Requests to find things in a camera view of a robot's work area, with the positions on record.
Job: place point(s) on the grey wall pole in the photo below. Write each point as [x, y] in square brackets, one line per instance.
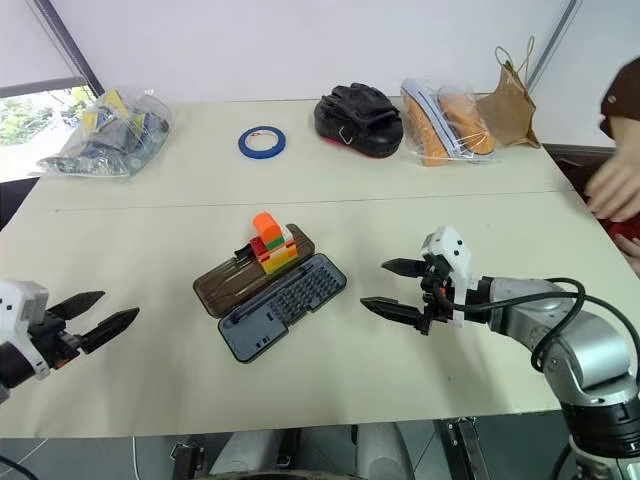
[555, 37]

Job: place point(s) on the red cloth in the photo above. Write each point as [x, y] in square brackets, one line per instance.
[625, 231]

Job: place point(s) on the metal table bracket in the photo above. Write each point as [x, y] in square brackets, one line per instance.
[187, 457]

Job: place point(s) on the clear bag of mixed items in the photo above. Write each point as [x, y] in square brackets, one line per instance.
[115, 135]

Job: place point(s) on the light grey rounded shape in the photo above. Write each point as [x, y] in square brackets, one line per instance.
[382, 450]
[250, 452]

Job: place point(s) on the metal table leg frame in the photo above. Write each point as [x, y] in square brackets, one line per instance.
[467, 450]

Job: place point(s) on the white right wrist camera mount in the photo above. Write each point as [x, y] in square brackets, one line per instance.
[457, 255]

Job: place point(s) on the open screwdriver bit case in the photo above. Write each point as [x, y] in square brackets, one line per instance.
[280, 312]

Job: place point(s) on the colourful toy block stack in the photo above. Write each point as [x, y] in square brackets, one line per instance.
[275, 247]

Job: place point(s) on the person in brown shirt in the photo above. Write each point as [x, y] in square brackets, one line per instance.
[625, 100]

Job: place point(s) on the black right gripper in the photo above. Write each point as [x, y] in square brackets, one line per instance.
[434, 300]

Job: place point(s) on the orange shoe insole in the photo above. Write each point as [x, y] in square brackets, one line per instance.
[470, 122]
[422, 135]

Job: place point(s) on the grey roller blind rail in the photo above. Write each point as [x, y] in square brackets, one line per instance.
[40, 85]

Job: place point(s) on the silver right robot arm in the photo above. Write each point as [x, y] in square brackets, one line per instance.
[585, 345]

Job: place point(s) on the blue tape roll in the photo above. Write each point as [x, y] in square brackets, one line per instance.
[247, 150]

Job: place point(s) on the dark chair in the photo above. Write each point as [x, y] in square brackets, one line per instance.
[575, 165]

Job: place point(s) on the bare person hand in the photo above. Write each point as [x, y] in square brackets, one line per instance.
[631, 255]
[617, 182]

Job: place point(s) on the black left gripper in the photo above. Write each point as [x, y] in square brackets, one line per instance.
[52, 342]

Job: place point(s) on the black window frame bar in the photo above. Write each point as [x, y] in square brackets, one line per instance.
[75, 47]

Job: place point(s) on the clear plastic insole bag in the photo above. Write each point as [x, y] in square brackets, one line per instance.
[450, 150]

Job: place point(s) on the brown paper bag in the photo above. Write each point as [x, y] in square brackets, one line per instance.
[510, 110]

